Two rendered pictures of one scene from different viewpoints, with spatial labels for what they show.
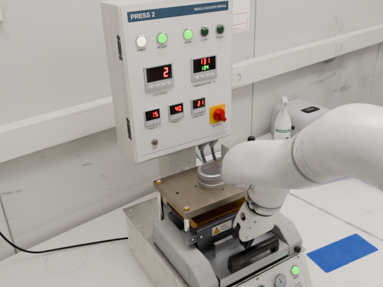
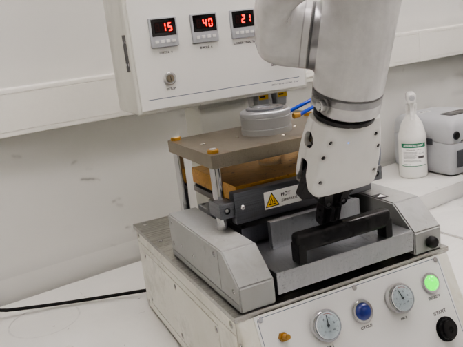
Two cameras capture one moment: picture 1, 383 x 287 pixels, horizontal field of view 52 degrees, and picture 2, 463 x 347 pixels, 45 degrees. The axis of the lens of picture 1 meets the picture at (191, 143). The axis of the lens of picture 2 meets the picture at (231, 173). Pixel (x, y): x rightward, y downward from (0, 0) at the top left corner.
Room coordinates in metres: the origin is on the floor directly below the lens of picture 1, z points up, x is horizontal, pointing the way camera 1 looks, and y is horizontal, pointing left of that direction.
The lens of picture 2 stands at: (0.05, -0.09, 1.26)
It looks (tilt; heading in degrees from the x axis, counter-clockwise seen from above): 14 degrees down; 7
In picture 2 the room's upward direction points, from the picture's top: 7 degrees counter-clockwise
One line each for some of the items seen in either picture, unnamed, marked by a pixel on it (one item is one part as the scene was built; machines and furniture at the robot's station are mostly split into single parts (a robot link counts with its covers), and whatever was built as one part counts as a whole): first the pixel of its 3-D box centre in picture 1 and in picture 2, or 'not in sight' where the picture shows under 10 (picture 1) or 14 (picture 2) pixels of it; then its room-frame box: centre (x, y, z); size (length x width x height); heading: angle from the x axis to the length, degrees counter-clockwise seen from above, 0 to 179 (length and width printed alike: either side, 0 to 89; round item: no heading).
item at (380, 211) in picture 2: (253, 253); (342, 234); (0.76, -0.15, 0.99); 0.15 x 0.02 x 0.04; 120
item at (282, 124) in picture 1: (282, 123); (412, 134); (1.72, -0.44, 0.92); 0.09 x 0.08 x 0.25; 173
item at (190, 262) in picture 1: (183, 255); (215, 253); (0.79, 0.03, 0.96); 0.25 x 0.05 x 0.07; 30
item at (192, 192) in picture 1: (211, 181); (269, 142); (0.96, -0.05, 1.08); 0.31 x 0.24 x 0.13; 120
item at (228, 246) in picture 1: (221, 230); (290, 222); (0.88, -0.08, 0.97); 0.30 x 0.22 x 0.08; 30
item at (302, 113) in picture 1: (301, 122); (444, 138); (1.81, -0.55, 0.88); 0.25 x 0.20 x 0.17; 32
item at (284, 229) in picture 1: (267, 220); (374, 210); (0.93, -0.21, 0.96); 0.26 x 0.05 x 0.07; 30
